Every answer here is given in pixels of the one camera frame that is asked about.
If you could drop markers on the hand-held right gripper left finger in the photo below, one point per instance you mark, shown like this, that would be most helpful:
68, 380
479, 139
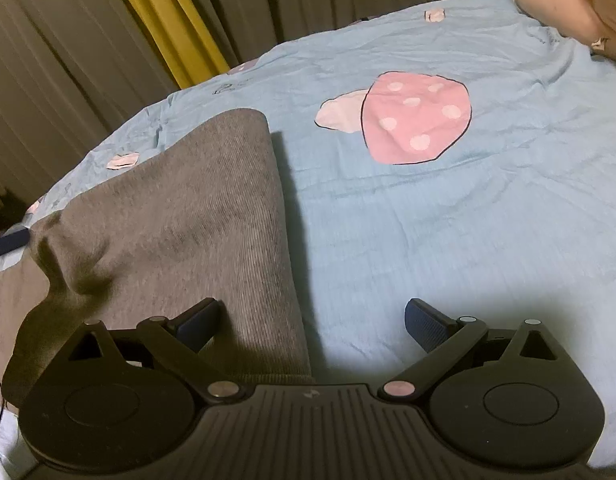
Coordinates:
200, 321

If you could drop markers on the pink plush toy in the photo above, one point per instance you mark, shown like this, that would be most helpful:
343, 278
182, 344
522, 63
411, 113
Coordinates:
553, 0

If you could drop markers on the yellow curtain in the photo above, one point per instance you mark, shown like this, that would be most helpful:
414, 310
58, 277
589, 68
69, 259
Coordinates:
162, 20

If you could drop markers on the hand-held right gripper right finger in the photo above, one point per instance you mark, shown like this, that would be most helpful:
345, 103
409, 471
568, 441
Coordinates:
427, 324

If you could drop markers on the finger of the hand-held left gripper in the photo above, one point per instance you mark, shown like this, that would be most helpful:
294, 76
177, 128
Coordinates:
8, 240

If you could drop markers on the blue mushroom print bed sheet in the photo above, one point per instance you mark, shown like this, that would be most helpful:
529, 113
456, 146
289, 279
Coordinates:
438, 220

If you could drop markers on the grey pants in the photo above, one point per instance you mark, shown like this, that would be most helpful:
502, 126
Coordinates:
187, 220

